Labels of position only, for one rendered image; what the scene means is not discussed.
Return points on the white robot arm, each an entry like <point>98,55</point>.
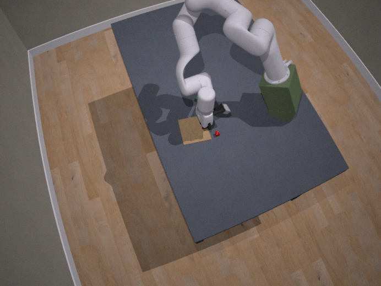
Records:
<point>256,42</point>

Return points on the tan mat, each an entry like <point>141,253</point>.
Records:
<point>192,132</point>

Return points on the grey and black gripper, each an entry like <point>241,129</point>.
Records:
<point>205,120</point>

